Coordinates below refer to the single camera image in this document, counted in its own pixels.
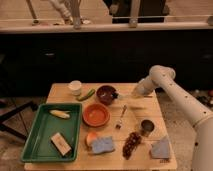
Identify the silver fork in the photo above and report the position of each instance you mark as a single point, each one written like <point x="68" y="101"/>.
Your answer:
<point x="119" y="122"/>

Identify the brown grape bunch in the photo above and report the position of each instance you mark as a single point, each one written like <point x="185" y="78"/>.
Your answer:
<point x="133" y="140"/>

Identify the blue cloth right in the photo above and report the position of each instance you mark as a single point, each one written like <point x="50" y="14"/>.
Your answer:
<point x="161" y="149"/>

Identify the white paper cup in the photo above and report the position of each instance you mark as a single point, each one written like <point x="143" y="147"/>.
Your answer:
<point x="75" y="87"/>

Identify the wooden block brush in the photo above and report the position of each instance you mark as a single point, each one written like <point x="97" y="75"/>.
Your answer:
<point x="61" y="144"/>

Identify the orange fruit slice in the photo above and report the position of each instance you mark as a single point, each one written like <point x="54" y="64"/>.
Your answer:
<point x="91" y="136"/>

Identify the dark maroon bowl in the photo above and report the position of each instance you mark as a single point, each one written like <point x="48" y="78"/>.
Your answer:
<point x="106" y="94"/>

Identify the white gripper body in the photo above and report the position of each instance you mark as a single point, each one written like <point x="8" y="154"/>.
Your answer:
<point x="143" y="88"/>

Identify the green cucumber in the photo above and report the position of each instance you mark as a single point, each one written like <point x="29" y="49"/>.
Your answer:
<point x="86" y="96"/>

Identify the green plastic tray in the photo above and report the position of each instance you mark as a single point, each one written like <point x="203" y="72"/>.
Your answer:
<point x="38" y="147"/>

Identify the blue sponge centre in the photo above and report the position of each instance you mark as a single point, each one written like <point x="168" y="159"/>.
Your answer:
<point x="103" y="145"/>

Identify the orange clay bowl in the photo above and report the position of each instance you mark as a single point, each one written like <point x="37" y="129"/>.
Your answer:
<point x="96" y="115"/>

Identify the small metal cup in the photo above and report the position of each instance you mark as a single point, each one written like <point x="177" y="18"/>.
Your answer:
<point x="147" y="126"/>

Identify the wooden table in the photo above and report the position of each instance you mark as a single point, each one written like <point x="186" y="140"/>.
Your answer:
<point x="137" y="110"/>

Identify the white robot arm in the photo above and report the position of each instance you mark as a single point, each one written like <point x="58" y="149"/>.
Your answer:
<point x="198" y="115"/>

